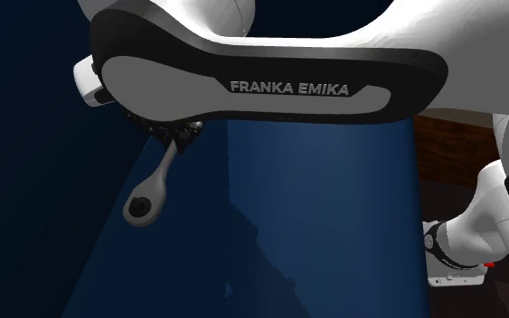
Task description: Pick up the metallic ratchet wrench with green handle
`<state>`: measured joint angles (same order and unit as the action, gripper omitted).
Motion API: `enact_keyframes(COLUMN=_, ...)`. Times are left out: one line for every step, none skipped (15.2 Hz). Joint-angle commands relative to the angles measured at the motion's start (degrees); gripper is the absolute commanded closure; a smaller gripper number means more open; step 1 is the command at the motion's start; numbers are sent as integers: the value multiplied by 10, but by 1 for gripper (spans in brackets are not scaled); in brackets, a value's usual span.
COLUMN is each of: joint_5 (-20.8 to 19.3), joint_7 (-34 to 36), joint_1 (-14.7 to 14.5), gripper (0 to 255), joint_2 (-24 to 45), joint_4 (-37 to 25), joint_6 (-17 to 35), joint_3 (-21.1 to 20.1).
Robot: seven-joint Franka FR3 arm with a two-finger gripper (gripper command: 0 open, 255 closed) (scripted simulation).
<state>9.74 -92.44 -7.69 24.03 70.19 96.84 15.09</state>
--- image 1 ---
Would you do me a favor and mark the dark robot stand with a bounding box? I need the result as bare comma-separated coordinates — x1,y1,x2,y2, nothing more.
429,257,509,318

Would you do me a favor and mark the grey ratchet wrench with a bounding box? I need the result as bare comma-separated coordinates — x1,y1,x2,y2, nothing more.
122,139,180,229

